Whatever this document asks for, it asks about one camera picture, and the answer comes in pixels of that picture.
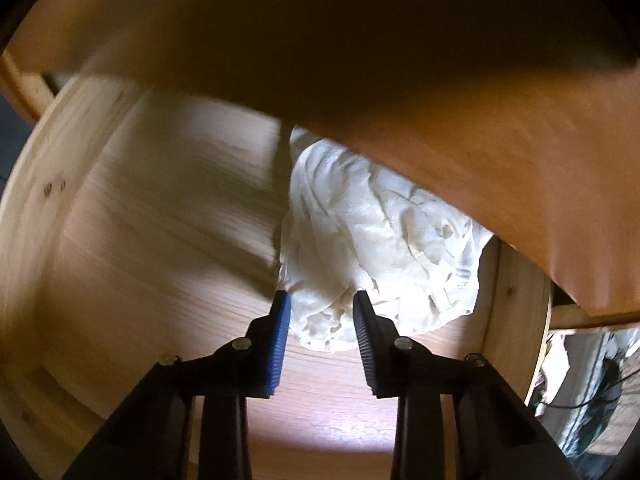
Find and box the cream white garment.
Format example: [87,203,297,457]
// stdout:
[279,127,492,353]

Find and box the wooden lower drawer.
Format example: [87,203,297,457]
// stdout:
[1,77,551,479]

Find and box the wooden drawer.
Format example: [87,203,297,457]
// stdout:
[1,77,551,479]
[1,0,639,315]

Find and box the wooden upper drawer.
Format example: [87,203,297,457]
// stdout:
[1,0,639,315]

